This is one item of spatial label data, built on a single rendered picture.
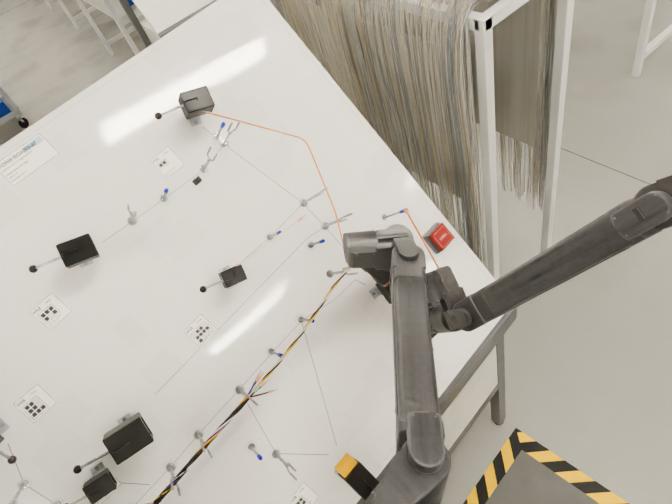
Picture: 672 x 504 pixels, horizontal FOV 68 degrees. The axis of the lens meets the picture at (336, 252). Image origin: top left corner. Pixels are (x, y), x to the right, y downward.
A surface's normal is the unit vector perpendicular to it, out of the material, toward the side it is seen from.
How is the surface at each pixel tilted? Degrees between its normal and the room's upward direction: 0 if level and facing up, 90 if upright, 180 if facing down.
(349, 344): 50
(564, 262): 63
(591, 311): 0
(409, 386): 17
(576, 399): 0
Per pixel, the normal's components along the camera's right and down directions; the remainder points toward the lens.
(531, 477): -0.25, -0.62
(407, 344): -0.05, -0.79
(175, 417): 0.37, -0.09
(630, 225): -0.79, 0.24
